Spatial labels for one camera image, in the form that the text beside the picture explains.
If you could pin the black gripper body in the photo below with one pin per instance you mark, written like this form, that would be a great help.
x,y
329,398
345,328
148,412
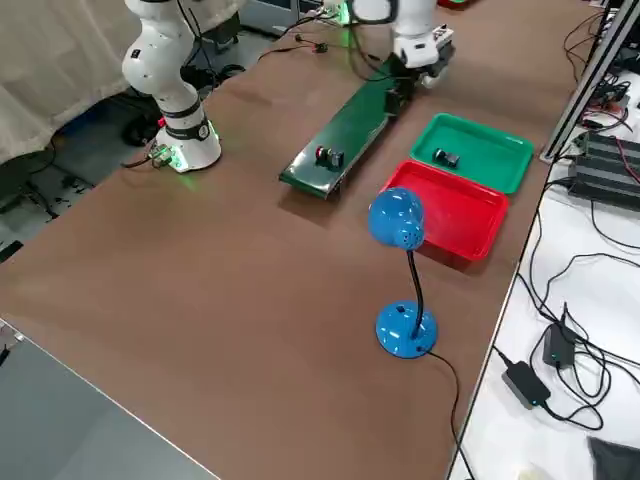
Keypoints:
x,y
411,76

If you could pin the green-capped push-button part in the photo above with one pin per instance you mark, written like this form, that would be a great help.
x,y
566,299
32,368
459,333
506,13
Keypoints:
x,y
446,157

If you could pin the red-capped push-button part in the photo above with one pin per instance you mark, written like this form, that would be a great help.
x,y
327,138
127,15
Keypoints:
x,y
327,156

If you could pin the green belt conveyor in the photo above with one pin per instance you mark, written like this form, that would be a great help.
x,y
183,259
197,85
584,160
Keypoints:
x,y
340,135

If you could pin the small black power module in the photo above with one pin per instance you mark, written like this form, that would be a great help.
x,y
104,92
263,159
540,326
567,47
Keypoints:
x,y
320,48

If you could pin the large green plastic tray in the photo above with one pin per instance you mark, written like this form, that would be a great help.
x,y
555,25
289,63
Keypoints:
x,y
495,155

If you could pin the blue desk lamp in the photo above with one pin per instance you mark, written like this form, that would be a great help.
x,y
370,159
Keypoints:
x,y
397,217

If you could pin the red plastic tray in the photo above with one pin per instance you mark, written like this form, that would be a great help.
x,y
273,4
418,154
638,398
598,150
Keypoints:
x,y
450,220

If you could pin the black finned power supply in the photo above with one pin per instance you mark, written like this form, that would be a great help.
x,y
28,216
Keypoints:
x,y
607,170

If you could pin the black power adapter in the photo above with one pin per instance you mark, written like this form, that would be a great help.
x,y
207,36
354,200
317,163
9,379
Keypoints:
x,y
560,345
525,382

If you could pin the beige curtain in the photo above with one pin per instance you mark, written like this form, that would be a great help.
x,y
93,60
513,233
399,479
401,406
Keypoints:
x,y
50,75

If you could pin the grey cloth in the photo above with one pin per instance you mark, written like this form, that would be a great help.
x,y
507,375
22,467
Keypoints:
x,y
617,460

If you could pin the aluminium frame post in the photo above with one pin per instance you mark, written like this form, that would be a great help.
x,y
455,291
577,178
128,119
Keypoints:
x,y
588,75

